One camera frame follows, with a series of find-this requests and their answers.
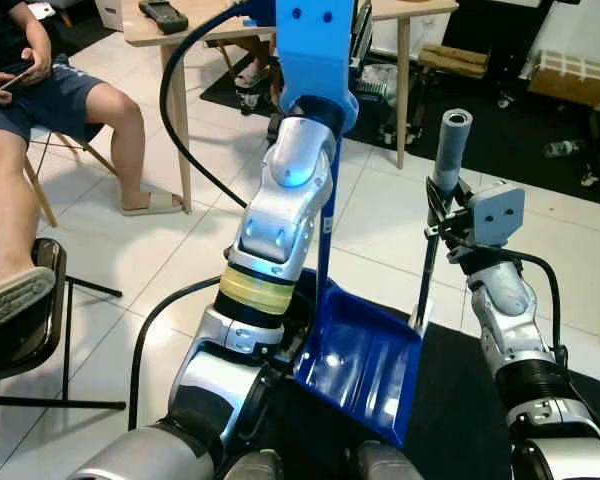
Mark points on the grey robot leg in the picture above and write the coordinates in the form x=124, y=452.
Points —
x=250, y=468
x=385, y=465

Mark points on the black handheld controller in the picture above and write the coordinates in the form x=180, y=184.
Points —
x=163, y=15

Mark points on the white slatted crate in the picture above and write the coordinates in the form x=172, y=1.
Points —
x=570, y=66

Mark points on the black metal chair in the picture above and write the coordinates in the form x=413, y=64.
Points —
x=20, y=350

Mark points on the grey left robot leg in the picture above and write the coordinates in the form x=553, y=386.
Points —
x=250, y=468

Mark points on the crushed clear bottle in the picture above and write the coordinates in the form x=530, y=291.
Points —
x=565, y=148

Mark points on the broom with grey grip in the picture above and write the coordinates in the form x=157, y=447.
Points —
x=450, y=150

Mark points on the person with bare legs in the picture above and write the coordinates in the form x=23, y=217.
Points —
x=250, y=75

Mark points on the wooden table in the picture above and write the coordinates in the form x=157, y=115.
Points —
x=420, y=8

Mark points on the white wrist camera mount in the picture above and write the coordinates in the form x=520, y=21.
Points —
x=315, y=50
x=495, y=215

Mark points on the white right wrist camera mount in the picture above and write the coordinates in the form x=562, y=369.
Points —
x=495, y=215

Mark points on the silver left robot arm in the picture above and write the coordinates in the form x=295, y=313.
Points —
x=280, y=220

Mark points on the low wooden bench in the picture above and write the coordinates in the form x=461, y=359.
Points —
x=452, y=60
x=570, y=92

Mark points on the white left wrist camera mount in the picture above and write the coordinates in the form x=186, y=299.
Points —
x=315, y=50

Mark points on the grey right robot leg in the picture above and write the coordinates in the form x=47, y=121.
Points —
x=385, y=465

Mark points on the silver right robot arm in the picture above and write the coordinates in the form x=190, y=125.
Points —
x=505, y=310

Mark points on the blue plastic dustpan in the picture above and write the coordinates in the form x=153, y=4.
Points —
x=365, y=360

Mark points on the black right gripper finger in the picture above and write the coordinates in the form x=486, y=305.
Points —
x=438, y=198
x=435, y=234

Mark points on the person in blue shorts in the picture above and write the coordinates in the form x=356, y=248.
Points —
x=40, y=110

